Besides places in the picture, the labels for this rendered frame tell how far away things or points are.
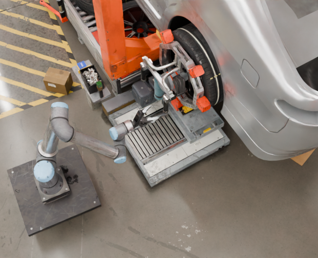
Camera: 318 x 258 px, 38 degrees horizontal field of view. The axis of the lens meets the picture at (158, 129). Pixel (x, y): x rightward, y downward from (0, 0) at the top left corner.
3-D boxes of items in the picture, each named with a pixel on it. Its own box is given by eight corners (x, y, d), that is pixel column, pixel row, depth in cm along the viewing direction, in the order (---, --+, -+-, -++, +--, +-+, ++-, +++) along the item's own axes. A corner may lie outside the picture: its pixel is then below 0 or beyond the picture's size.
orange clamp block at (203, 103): (204, 100, 357) (210, 108, 353) (195, 104, 355) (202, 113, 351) (205, 95, 351) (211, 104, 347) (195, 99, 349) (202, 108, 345)
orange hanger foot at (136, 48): (179, 49, 417) (181, 23, 387) (128, 73, 404) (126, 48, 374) (169, 37, 424) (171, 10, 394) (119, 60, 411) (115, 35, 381)
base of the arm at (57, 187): (44, 198, 365) (41, 194, 356) (35, 179, 373) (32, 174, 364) (66, 188, 369) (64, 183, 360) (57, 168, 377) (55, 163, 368)
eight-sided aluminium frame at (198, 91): (199, 116, 377) (206, 78, 330) (193, 120, 376) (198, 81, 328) (165, 69, 400) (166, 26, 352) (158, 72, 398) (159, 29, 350)
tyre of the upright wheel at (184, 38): (179, 23, 393) (207, 94, 410) (155, 35, 387) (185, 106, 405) (215, 16, 332) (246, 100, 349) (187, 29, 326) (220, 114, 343)
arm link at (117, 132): (108, 133, 349) (107, 127, 341) (123, 126, 352) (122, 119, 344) (114, 143, 345) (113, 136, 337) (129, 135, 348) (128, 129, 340)
